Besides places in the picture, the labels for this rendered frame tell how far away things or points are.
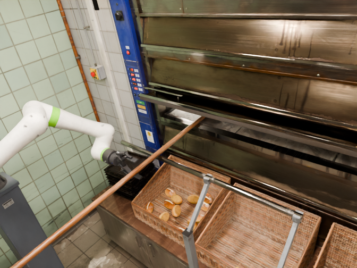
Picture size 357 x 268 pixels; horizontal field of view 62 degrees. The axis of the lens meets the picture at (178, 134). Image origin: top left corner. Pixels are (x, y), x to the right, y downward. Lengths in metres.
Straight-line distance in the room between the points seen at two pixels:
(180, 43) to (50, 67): 1.27
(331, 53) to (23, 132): 1.44
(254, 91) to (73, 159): 1.91
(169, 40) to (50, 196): 1.84
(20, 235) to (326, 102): 1.88
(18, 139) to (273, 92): 1.29
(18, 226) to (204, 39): 1.56
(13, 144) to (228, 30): 1.21
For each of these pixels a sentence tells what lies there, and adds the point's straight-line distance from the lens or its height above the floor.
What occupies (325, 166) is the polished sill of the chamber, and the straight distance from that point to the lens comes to 1.69.
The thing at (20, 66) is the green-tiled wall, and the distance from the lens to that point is 2.60.
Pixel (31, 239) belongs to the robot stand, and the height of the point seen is 0.78.
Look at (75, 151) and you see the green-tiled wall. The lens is 2.97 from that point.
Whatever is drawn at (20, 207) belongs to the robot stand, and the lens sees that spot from 2.09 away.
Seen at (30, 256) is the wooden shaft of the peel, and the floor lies 1.20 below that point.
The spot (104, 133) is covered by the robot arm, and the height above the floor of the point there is 1.32.
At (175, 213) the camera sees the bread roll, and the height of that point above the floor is 0.64.
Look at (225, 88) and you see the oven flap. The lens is 1.72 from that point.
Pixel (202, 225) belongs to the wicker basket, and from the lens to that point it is 1.98.
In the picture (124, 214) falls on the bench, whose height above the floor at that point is 0.58.
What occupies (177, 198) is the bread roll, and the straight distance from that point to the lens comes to 2.29.
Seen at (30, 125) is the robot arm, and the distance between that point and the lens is 1.64.
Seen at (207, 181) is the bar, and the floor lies 1.16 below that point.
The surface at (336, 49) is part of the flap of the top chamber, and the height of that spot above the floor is 1.78.
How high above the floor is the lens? 2.21
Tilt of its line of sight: 31 degrees down
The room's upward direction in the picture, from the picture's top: 10 degrees counter-clockwise
